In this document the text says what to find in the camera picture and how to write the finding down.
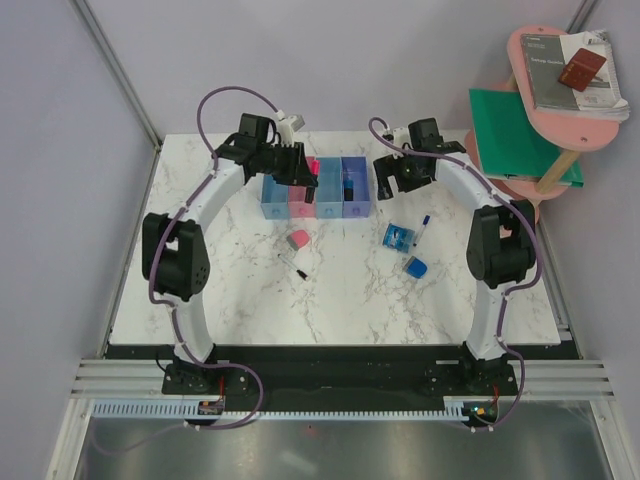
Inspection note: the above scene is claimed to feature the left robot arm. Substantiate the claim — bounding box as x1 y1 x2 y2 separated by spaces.
142 111 318 393

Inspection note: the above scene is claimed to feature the grey setup guide booklet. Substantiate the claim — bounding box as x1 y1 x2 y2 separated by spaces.
520 34 578 111

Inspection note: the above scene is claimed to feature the green folder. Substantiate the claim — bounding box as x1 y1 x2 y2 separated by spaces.
469 89 561 181

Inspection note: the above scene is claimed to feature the purple cable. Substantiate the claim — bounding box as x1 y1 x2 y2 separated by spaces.
368 117 545 434
148 85 289 455

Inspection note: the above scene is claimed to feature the dark red card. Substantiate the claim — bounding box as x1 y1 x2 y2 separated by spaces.
558 48 606 92

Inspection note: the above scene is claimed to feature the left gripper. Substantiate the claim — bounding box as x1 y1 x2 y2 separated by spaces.
258 142 318 188

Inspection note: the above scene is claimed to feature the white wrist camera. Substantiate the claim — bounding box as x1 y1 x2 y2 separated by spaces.
382 127 411 148
276 110 305 146

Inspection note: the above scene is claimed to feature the black-capped white pen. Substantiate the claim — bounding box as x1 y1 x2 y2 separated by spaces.
277 254 308 281

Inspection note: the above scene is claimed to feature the pink bin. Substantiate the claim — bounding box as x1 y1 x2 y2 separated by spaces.
288 186 316 219

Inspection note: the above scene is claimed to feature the pink eraser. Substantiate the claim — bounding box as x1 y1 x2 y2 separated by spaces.
286 229 310 251

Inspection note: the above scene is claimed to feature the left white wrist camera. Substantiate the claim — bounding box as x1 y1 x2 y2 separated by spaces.
276 110 305 146

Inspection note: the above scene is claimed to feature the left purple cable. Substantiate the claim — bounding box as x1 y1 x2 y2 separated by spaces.
148 85 289 455

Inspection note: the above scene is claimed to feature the pink two-tier stand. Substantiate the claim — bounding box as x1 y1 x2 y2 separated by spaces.
489 25 619 207

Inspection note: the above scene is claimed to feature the white slotted cable duct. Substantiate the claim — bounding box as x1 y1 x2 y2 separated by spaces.
91 398 496 422

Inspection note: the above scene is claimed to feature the blue-capped white pen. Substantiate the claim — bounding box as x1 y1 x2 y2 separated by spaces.
413 215 431 247

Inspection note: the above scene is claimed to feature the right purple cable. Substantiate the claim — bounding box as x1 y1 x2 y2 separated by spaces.
368 117 545 434

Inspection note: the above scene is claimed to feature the blue eraser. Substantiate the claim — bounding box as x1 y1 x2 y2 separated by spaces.
403 256 428 279

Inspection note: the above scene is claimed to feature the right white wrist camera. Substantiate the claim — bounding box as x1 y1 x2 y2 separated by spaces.
382 127 411 148

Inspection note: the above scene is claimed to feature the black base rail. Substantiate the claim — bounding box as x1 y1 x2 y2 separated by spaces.
106 341 579 411

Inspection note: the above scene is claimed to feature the white spiral notebook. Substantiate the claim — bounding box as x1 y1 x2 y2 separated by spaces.
560 30 630 122

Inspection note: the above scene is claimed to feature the purple bin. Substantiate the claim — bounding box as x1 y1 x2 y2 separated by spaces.
341 156 371 218

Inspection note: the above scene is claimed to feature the light blue bin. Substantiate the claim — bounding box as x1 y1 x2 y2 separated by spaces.
315 157 343 219
260 175 290 220

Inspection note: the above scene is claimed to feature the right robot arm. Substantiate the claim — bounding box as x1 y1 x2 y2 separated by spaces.
368 117 542 394

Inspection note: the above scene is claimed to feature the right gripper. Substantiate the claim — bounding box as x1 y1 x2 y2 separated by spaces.
373 149 431 200

